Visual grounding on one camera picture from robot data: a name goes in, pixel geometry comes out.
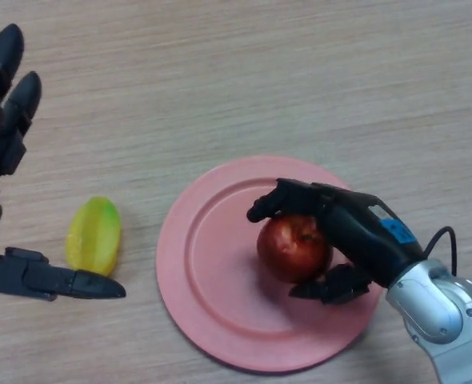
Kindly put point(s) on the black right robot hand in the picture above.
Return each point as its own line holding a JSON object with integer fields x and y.
{"x": 364, "y": 236}

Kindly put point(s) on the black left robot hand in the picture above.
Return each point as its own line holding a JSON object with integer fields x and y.
{"x": 0, "y": 128}

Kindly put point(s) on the red apple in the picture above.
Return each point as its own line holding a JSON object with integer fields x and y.
{"x": 294, "y": 250}

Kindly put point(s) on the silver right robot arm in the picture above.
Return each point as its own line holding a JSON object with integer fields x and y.
{"x": 444, "y": 316}

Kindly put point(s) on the pink round plate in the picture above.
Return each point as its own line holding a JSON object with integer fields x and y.
{"x": 228, "y": 280}

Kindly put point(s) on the yellow green starfruit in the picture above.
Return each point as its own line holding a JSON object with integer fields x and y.
{"x": 94, "y": 238}

